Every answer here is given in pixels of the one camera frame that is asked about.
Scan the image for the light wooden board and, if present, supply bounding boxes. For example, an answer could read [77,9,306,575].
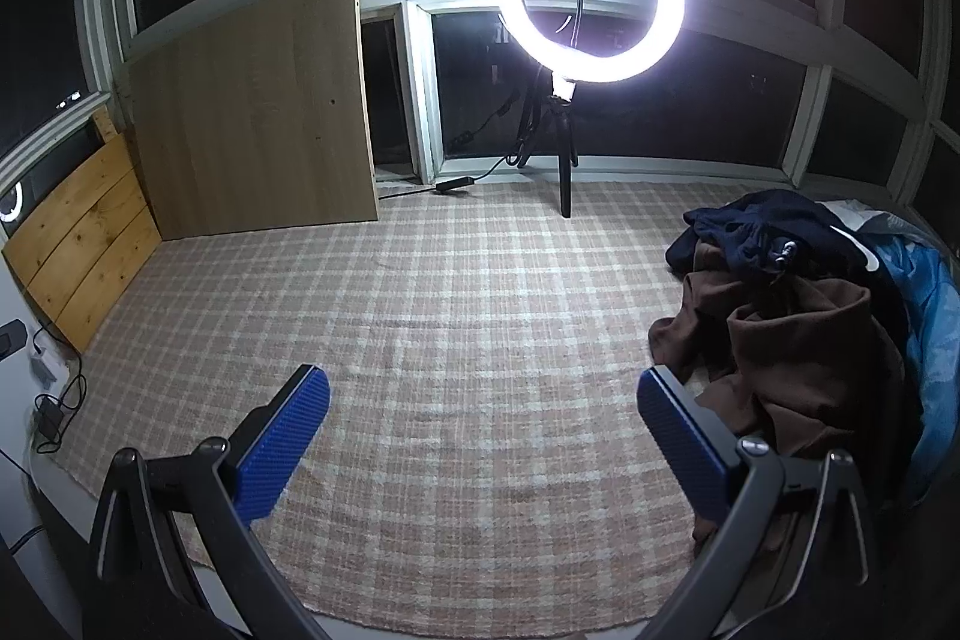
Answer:
[124,0,380,242]

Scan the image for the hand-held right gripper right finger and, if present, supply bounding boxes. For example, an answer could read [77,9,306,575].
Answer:
[636,364,880,640]

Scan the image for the brown garment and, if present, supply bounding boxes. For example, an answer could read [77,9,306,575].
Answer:
[649,239,912,551]

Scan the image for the blue striped plastic bag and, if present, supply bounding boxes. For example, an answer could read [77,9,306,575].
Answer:
[862,212,960,506]

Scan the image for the black power adapter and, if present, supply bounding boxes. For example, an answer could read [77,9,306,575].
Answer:
[34,396,68,442]

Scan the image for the black adapter cable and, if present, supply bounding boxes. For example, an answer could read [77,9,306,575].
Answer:
[30,317,87,453]

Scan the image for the black ring light cable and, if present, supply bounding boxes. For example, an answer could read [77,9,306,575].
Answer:
[377,85,541,200]

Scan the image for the black tripod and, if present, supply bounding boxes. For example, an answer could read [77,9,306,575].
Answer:
[517,74,582,220]

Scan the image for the white charger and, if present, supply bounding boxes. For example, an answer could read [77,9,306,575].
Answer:
[28,347,65,386]

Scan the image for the pine plank panel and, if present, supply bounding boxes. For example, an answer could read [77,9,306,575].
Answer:
[2,130,162,356]

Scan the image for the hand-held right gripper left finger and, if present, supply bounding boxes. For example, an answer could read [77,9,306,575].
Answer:
[88,364,332,640]

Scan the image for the navy blue garment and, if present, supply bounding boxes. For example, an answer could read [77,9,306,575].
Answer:
[666,190,871,281]

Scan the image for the white clothes hanger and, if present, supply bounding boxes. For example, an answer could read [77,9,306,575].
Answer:
[765,224,880,275]

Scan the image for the pink plaid blanket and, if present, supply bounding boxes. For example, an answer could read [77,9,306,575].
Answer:
[56,179,923,618]

